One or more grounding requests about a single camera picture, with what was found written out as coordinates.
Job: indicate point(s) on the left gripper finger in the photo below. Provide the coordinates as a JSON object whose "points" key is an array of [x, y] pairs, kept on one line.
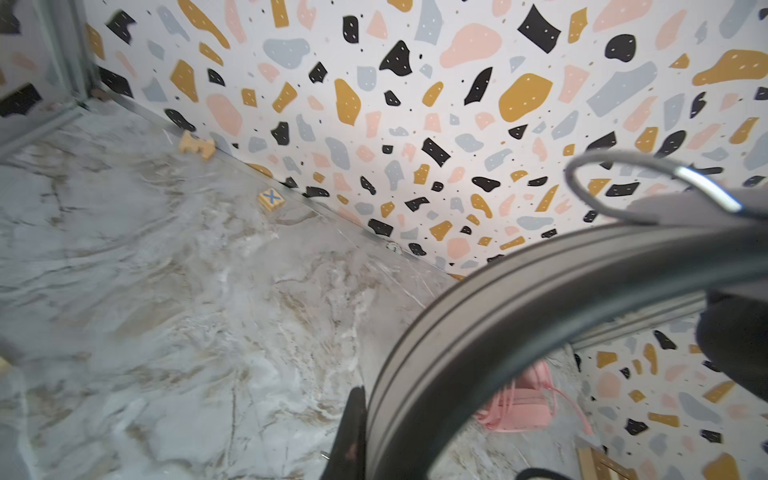
{"points": [[347, 458]]}

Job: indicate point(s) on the white black headphones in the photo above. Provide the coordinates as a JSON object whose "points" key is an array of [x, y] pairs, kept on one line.
{"points": [[489, 327]]}

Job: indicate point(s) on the pink headphones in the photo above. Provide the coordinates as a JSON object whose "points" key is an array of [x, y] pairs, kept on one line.
{"points": [[526, 404]]}

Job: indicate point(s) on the wooden tile blue cross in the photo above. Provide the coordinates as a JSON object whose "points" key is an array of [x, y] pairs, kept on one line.
{"points": [[271, 199]]}

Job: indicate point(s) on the wooden jigsaw piece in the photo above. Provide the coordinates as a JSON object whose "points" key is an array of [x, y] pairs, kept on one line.
{"points": [[190, 144]]}

